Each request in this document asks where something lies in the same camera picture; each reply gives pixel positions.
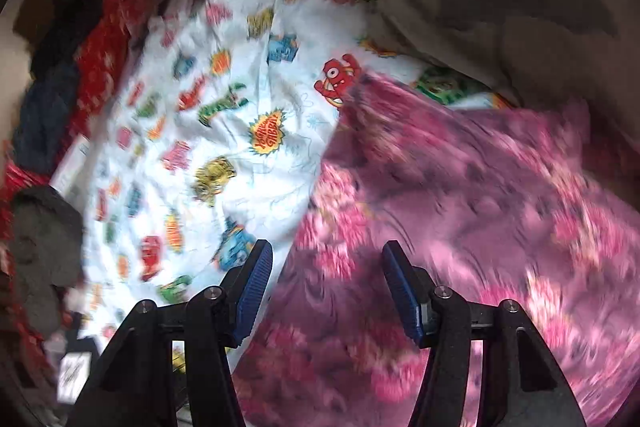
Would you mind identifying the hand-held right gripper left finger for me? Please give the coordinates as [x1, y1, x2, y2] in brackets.
[67, 239, 275, 427]

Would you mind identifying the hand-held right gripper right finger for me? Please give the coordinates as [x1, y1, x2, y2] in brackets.
[382, 241, 589, 427]

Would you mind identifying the purple floral cloth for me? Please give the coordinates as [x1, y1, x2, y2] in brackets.
[234, 74, 637, 427]

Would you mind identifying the white cartoon printed bed sheet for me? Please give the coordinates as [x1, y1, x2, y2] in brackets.
[49, 0, 513, 375]

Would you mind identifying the white printed card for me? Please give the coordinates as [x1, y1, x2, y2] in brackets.
[56, 351, 96, 404]

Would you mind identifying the dark grey cloth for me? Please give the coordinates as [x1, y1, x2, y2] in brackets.
[9, 186, 85, 335]

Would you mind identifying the dark blue clothing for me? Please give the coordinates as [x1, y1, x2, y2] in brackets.
[12, 62, 83, 175]

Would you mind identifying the black clothing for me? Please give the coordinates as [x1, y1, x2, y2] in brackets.
[30, 0, 103, 78]

